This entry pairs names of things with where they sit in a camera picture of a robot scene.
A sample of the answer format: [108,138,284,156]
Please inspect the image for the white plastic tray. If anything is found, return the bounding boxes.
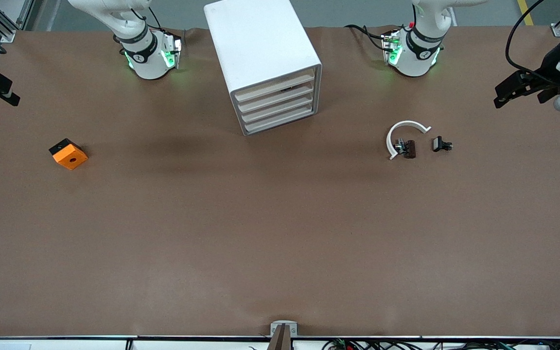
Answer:
[234,70,316,103]

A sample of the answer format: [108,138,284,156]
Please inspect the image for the orange and black box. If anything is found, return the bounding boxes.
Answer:
[49,138,88,171]

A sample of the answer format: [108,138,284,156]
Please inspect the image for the brown terminal block component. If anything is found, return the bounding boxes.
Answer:
[394,139,417,159]

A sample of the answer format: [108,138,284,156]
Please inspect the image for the white curved plastic ring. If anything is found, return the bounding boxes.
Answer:
[386,120,432,160]

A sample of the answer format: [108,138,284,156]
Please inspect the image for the white table edge rail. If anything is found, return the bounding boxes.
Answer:
[0,335,560,350]

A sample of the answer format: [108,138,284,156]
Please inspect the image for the tangled cable bundle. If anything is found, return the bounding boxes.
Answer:
[321,339,560,350]

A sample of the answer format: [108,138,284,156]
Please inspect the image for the grey metal bracket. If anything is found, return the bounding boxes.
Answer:
[270,321,298,337]

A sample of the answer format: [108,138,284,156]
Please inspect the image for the brown camera post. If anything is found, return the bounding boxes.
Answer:
[267,325,293,350]

